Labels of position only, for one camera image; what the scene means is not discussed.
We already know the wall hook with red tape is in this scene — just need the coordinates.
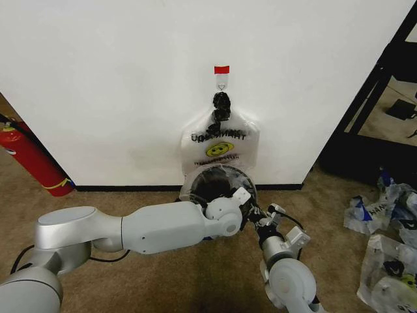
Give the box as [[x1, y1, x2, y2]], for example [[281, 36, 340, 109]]
[[213, 65, 231, 91]]

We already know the white smiley garbage bag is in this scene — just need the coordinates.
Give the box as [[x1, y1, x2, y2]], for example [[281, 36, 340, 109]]
[[178, 92, 261, 179]]

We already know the black device on shelf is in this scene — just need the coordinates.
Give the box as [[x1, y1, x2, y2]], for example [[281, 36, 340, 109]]
[[386, 98, 417, 122]]

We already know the black baseboard strip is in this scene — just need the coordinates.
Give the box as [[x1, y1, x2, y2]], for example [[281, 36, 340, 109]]
[[74, 184, 303, 192]]

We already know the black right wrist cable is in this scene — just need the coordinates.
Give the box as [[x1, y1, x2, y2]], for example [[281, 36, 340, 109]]
[[280, 211, 309, 236]]

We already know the white blue printed plastic bag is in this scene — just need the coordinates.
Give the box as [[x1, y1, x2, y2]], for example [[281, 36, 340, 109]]
[[343, 194, 394, 235]]

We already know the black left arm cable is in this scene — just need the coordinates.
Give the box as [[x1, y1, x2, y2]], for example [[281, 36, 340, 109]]
[[9, 244, 131, 275]]

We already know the black metal shelf frame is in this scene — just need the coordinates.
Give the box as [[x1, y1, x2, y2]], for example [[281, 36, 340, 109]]
[[317, 0, 417, 188]]

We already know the clear plastic bag with trash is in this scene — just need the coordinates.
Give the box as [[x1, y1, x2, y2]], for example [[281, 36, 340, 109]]
[[356, 233, 417, 313]]

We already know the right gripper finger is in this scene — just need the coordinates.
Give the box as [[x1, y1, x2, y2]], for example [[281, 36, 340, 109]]
[[249, 204, 271, 228], [266, 203, 287, 224]]

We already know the crumpled clear blue plastic bag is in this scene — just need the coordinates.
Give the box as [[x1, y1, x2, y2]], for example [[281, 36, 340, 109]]
[[376, 167, 417, 245]]

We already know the black round trash bin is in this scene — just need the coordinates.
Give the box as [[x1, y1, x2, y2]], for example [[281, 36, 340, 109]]
[[180, 164, 259, 231]]

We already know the red fire extinguisher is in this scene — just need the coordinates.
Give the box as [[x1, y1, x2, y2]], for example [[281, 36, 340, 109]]
[[0, 113, 77, 198]]

